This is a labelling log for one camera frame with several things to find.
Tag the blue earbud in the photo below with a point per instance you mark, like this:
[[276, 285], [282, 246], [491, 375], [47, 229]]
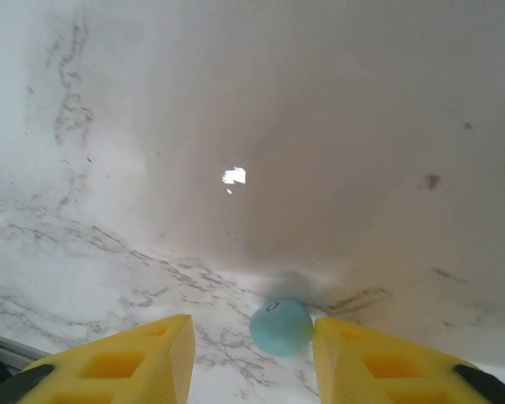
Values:
[[282, 330]]

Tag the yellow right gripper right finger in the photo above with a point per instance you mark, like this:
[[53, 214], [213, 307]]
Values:
[[387, 366]]

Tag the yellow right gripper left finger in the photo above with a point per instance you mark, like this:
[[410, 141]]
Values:
[[109, 366]]

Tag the wide aluminium mounting rail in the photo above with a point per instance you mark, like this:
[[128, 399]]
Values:
[[12, 347]]

